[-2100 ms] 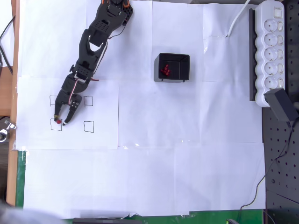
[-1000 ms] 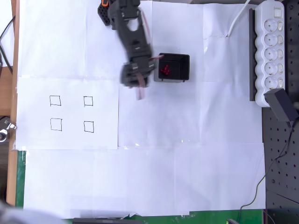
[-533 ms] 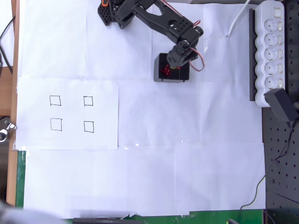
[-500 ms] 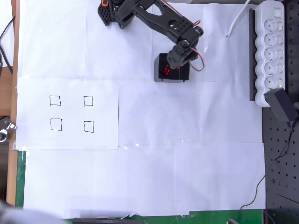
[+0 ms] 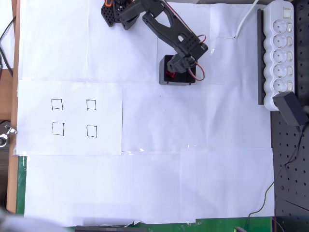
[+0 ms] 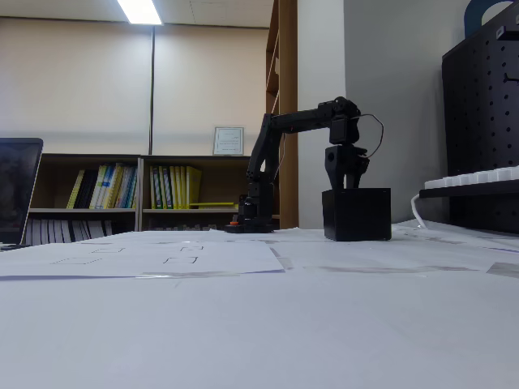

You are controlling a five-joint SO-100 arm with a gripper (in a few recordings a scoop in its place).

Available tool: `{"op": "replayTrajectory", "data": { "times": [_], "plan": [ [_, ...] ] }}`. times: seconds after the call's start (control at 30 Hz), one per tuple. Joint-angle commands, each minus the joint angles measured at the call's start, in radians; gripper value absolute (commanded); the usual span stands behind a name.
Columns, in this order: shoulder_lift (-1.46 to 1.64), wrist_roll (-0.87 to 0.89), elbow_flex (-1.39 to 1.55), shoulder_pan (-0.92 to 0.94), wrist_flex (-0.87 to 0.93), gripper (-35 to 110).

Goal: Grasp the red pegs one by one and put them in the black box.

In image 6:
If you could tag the black laptop screen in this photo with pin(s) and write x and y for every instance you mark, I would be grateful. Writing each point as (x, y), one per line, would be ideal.
(16, 190)

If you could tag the large white paper covering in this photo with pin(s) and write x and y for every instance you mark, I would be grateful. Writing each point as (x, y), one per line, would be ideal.
(259, 332)

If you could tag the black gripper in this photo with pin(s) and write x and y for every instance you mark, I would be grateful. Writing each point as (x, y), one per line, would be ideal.
(340, 164)

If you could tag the black binder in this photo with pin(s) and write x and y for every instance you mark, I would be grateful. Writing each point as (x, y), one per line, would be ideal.
(87, 190)

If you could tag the yellow leaning book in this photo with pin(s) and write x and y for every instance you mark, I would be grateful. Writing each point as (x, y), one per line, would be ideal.
(76, 190)

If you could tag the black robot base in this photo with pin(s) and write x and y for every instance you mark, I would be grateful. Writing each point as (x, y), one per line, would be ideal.
(251, 229)

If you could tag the black pegboard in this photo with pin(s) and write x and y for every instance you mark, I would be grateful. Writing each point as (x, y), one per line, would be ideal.
(478, 101)

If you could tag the white power strip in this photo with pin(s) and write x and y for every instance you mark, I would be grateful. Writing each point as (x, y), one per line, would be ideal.
(478, 177)

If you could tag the black square bin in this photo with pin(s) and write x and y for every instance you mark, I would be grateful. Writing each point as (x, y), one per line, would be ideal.
(357, 215)

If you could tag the black pegboard hook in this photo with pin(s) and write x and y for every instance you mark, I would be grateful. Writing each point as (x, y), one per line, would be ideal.
(511, 78)

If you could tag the low wooden bookshelf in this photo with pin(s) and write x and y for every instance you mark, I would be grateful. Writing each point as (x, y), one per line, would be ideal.
(89, 159)
(194, 160)

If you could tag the framed certificate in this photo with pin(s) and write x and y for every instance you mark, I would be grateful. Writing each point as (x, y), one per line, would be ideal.
(229, 142)

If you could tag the flat yellow folder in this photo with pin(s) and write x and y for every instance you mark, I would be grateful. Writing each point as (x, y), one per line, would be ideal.
(219, 205)

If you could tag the wide yellow binder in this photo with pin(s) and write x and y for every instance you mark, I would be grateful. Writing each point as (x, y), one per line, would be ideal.
(194, 182)

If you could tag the paper sheet with drawn squares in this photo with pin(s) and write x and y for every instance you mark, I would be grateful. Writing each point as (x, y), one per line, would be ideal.
(134, 259)

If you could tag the tall wooden shelf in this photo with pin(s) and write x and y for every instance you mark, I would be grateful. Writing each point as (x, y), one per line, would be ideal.
(288, 61)

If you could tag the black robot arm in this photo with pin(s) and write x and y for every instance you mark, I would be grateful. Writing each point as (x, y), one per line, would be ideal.
(300, 121)

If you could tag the green white binder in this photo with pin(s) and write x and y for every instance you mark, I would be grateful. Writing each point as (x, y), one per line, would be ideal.
(153, 188)

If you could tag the blue rounded object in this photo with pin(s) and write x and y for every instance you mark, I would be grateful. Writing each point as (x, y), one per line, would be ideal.
(472, 16)

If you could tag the dark wall conduit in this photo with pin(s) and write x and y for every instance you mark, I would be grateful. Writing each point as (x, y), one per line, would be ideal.
(152, 81)

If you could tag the ceiling light panel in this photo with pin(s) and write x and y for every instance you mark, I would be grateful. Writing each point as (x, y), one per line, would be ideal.
(140, 10)

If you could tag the pale blue book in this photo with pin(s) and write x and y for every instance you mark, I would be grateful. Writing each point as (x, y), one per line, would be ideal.
(129, 188)

